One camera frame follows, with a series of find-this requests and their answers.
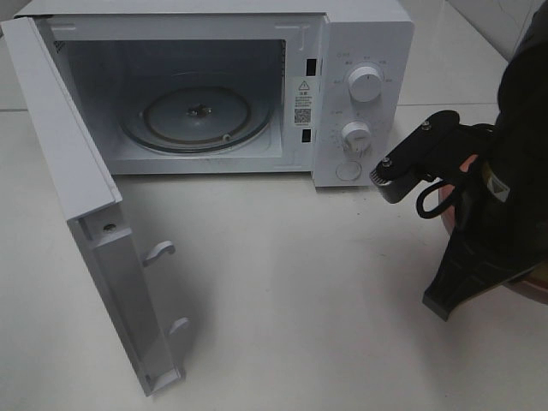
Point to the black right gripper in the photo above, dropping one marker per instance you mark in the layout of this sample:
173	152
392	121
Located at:
503	162

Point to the pink plate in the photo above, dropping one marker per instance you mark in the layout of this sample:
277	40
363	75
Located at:
531	282

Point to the round white door button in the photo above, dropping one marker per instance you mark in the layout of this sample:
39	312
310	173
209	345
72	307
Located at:
348	171

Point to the white microwave door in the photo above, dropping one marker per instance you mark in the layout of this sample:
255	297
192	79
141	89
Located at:
91	201

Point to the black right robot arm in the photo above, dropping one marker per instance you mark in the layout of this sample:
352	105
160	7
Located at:
522	94

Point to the white lower microwave knob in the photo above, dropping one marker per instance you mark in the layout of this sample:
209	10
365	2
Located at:
356	137

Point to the white microwave knob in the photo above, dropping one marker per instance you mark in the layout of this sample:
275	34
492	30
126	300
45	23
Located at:
365	82
356	137

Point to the white upper microwave knob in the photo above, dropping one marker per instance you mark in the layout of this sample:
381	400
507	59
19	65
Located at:
365	82

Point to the white microwave oven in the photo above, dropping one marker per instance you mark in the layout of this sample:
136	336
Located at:
122	50

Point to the white warning label sticker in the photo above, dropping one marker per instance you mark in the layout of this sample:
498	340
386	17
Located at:
304	92

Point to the glass microwave turntable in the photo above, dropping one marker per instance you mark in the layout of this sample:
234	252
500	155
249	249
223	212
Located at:
195	119

